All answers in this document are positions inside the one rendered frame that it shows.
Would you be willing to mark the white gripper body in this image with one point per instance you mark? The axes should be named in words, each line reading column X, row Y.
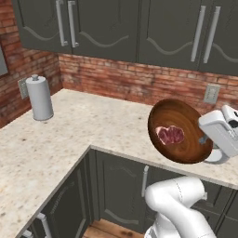
column 220, row 133

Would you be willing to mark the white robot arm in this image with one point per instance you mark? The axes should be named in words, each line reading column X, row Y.
column 176, row 201

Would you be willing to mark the brown wooden bowl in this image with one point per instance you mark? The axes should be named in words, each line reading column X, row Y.
column 182, row 111

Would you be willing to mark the raw red steak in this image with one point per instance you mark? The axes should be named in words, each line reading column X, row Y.
column 169, row 134

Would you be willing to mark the dark grey lower cupboard door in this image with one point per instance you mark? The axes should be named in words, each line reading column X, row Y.
column 229, row 223
column 217, row 189
column 121, row 192
column 68, row 201

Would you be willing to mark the dark grey cupboard door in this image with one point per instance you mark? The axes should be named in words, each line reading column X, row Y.
column 68, row 201
column 167, row 31
column 37, row 24
column 229, row 223
column 227, row 37
column 217, row 189
column 121, row 192
column 105, row 28

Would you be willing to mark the dark grey upper cupboard door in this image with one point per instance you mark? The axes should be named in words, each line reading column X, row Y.
column 227, row 37
column 105, row 28
column 37, row 24
column 167, row 31

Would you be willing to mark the white paper towel roll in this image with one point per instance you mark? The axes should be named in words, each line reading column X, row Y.
column 39, row 99

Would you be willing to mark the grey appliance edge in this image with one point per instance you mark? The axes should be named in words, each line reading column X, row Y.
column 2, row 62

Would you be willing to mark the grey wall outlet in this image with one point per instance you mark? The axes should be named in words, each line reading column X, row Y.
column 212, row 93
column 23, row 88

